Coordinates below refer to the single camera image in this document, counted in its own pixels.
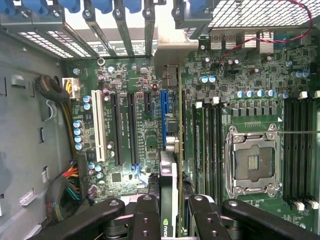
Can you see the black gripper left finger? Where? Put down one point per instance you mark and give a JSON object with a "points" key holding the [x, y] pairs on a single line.
{"points": [[146, 220]]}

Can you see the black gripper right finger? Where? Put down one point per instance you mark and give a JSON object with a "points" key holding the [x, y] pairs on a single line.
{"points": [[202, 220]]}

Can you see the metal CPU socket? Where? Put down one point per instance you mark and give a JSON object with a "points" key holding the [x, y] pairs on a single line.
{"points": [[252, 160]]}

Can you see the long black expansion slot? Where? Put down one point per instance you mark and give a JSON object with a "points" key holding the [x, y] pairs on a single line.
{"points": [[116, 130], [132, 130]]}

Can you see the white expansion slot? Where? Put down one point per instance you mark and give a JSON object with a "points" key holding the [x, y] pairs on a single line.
{"points": [[98, 125]]}

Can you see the blue expansion slot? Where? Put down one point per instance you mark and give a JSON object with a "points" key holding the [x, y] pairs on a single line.
{"points": [[164, 112]]}

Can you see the short black expansion slot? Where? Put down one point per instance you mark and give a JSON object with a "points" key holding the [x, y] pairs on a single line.
{"points": [[148, 102]]}

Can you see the thin metal locking lever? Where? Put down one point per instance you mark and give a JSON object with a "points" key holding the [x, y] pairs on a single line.
{"points": [[300, 132]]}

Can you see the white power connector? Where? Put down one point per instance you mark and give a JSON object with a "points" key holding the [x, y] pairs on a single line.
{"points": [[71, 87]]}

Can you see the green motherboard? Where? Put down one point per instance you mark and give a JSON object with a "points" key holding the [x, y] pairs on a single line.
{"points": [[250, 75]]}

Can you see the open dark grey PC case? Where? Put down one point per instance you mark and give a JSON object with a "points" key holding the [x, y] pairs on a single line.
{"points": [[25, 125]]}

